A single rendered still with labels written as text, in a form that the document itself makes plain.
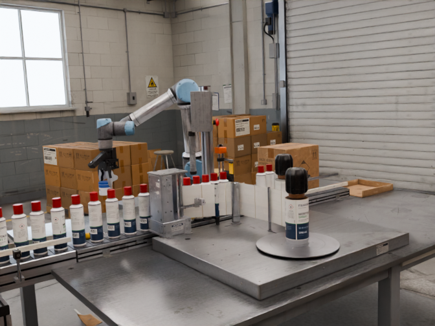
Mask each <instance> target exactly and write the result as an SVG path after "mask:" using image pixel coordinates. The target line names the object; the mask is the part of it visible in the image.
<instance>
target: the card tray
mask: <svg viewBox="0 0 435 326"><path fill-rule="evenodd" d="M346 182H348V185H347V186H342V187H345V188H349V189H350V195H351V196H355V197H362V198H363V197H368V196H371V195H376V194H379V193H384V192H386V191H391V190H393V184H391V183H386V182H377V181H372V180H363V179H355V180H349V181H346Z"/></svg>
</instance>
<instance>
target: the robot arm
mask: <svg viewBox="0 0 435 326"><path fill-rule="evenodd" d="M190 91H199V87H198V86H197V83H196V82H195V81H193V80H191V79H188V78H184V79H182V80H179V81H178V82H177V83H176V84H175V85H174V86H172V87H170V88H169V89H168V92H166V93H164V94H163V95H161V96H159V97H158V98H156V99H154V100H153V101H151V102H150V103H148V104H146V105H145V106H143V107H141V108H140V109H138V110H137V111H135V112H134V113H131V114H130V115H129V116H127V117H125V118H123V119H121V120H120V121H119V122H111V119H110V118H103V119H98V120H97V133H98V147H99V151H102V152H100V153H99V154H98V155H97V156H96V157H95V158H94V159H93V160H92V161H90V163H88V166H89V167H90V168H95V167H97V165H98V177H99V181H103V180H105V179H107V181H108V185H109V187H110V188H112V185H113V181H115V180H117V179H118V176H117V175H114V174H113V171H112V169H117V168H119V162H118V158H117V152H116V148H115V147H113V136H129V135H134V134H135V127H137V126H138V125H140V124H141V123H143V122H145V121H146V120H148V119H150V118H151V117H153V116H155V115H156V114H158V113H160V112H161V111H163V110H165V109H166V108H168V107H169V106H171V105H173V104H174V103H177V106H179V107H180V108H181V117H182V124H183V136H184V148H185V152H184V153H183V156H182V158H183V170H187V171H188V173H183V177H190V185H192V184H193V178H192V177H193V176H199V178H200V184H201V183H202V174H203V172H202V157H201V145H200V138H199V132H195V156H196V170H197V174H196V175H191V174H190V155H189V154H190V153H189V136H188V132H189V131H192V119H191V105H190ZM116 162H118V166H117V165H116Z"/></svg>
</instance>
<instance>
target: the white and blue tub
mask: <svg viewBox="0 0 435 326"><path fill-rule="evenodd" d="M98 187H99V195H103V196H104V195H107V190H109V189H112V188H110V187H109V185H108V181H107V180H103V181H100V182H98Z"/></svg>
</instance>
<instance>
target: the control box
mask: <svg viewBox="0 0 435 326"><path fill-rule="evenodd" d="M190 105H191V119H192V132H207V131H212V130H213V116H212V92H210V91H190Z"/></svg>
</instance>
